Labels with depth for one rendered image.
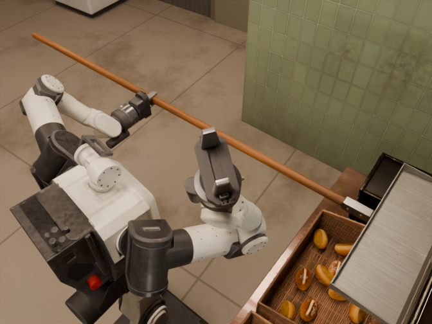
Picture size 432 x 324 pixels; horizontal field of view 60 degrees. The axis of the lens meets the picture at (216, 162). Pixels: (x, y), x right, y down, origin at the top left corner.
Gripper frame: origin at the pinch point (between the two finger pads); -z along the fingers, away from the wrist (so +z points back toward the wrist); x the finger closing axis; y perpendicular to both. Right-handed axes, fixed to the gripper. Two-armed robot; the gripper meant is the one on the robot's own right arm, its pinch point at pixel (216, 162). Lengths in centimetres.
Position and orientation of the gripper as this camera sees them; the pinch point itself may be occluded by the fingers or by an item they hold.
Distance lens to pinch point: 57.9
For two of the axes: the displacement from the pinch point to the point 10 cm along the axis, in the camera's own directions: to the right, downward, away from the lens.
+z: 0.3, 3.2, 9.5
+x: -2.4, -9.2, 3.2
